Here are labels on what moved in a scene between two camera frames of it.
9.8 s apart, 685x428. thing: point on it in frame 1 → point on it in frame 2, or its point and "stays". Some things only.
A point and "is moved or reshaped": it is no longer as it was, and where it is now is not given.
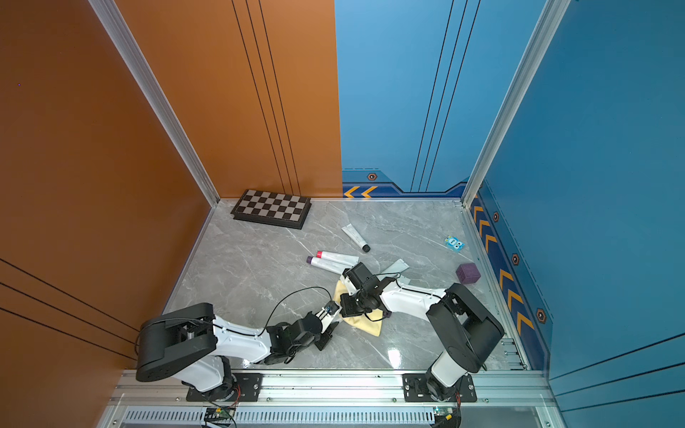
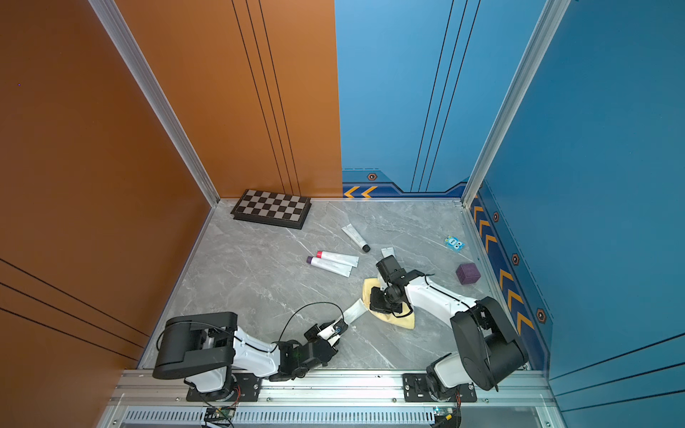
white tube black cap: (351, 231) stays
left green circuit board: (219, 415) stays
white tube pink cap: (350, 259) stays
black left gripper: (327, 335) → (314, 333)
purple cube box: (467, 273) stays
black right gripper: (346, 310) → (375, 305)
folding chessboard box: (273, 208) stays
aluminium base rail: (145, 399) stays
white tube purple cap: (327, 264) stays
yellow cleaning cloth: (370, 322) is moved or reshaped
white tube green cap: (400, 266) is moved or reshaped
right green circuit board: (447, 416) stays
